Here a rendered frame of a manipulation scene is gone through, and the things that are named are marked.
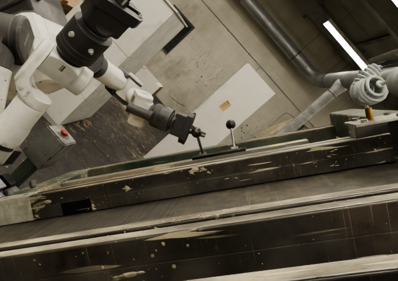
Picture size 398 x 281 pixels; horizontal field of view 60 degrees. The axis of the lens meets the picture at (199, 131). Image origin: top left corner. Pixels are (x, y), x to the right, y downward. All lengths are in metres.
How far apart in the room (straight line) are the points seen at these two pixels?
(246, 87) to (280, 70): 4.56
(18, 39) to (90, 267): 0.60
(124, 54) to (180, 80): 5.88
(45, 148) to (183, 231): 1.31
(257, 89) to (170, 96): 4.81
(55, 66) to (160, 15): 2.83
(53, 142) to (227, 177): 0.97
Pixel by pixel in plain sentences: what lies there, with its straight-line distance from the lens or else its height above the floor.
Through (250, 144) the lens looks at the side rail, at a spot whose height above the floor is 1.54.
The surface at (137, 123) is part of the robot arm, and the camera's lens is 1.29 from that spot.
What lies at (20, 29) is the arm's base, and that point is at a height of 1.37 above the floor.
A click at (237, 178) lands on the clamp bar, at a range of 0.89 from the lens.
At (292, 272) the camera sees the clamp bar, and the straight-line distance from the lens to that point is 0.29.
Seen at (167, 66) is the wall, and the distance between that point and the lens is 9.45.
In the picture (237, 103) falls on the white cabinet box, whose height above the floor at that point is 1.57.
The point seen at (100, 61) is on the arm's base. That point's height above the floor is 1.35.
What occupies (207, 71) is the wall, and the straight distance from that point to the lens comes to 9.33.
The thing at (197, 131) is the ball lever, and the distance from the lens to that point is 1.21.
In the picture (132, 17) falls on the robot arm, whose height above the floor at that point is 1.59.
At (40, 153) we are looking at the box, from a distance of 1.70.
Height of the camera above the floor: 1.63
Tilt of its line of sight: 9 degrees down
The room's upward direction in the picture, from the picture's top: 48 degrees clockwise
